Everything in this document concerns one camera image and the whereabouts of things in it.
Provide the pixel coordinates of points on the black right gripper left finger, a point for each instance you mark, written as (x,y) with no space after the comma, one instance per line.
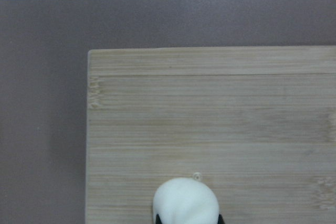
(157,219)

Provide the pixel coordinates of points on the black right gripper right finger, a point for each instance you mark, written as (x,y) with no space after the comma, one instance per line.
(220,219)

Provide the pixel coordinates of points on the wooden cutting board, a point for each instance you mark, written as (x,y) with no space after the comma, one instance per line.
(258,123)

